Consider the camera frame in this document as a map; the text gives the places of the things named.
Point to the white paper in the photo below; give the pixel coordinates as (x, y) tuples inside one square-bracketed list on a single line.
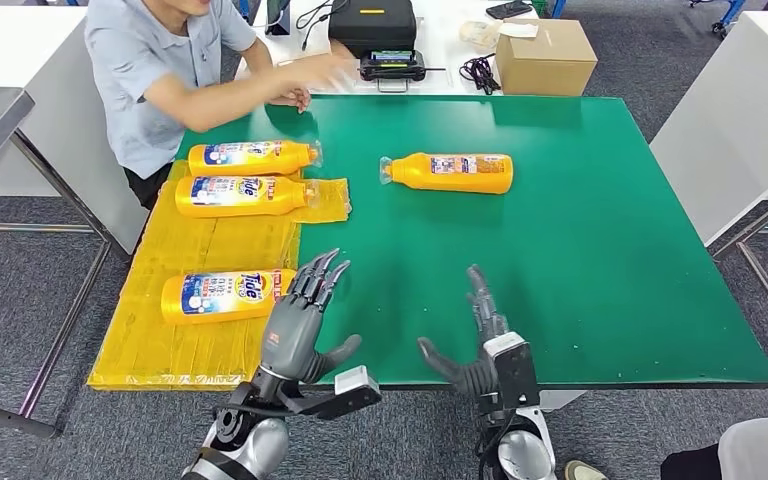
[(518, 30)]

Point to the person's right forearm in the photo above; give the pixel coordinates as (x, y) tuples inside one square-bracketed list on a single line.
[(225, 102)]

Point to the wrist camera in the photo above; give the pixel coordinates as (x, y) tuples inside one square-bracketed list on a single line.
[(357, 391), (516, 371)]

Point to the blue wheeled cart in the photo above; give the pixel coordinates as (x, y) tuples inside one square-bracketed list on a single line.
[(728, 16)]

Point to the beige shoe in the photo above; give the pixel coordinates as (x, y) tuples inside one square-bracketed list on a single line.
[(586, 472)]

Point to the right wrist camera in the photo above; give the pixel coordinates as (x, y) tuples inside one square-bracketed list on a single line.
[(516, 371)]

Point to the cardboard box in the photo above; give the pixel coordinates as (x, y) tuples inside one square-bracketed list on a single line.
[(543, 61)]

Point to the green plastic crate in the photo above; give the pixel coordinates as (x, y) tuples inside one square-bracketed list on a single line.
[(540, 5)]

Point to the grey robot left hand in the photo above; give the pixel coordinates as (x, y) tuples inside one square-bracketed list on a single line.
[(291, 344)]

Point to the orange detergent bottle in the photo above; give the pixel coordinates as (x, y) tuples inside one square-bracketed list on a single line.
[(218, 297), (251, 159), (450, 173), (245, 197)]

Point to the person's left hand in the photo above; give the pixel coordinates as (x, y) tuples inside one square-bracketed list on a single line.
[(291, 100)]

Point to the clear plastic bag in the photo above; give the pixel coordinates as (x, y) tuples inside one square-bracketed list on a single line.
[(478, 34)]

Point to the person's right hand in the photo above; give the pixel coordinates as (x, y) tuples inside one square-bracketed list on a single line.
[(331, 71)]

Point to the black carrying case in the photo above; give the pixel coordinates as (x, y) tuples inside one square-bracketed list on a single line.
[(374, 26)]

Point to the black smartphone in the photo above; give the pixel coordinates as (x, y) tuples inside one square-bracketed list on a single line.
[(508, 8)]

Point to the blue table leg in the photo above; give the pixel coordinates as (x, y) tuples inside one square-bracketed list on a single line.
[(558, 6), (245, 8)]

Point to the black handheld controller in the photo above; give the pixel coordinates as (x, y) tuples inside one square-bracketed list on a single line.
[(392, 66)]

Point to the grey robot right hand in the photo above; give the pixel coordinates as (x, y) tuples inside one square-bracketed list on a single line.
[(470, 374)]

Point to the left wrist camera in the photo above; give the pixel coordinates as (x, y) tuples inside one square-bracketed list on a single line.
[(357, 391)]

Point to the white table leg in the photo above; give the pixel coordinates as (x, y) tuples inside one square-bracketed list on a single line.
[(559, 399)]

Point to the person's left forearm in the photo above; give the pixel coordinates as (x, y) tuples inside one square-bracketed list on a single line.
[(261, 56)]

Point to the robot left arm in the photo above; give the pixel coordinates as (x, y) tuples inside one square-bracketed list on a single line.
[(258, 450)]

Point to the black tablet stand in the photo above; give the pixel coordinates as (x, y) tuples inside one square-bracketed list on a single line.
[(278, 16)]

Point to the white table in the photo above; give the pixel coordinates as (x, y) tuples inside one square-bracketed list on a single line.
[(0, 40), (437, 43), (742, 122)]

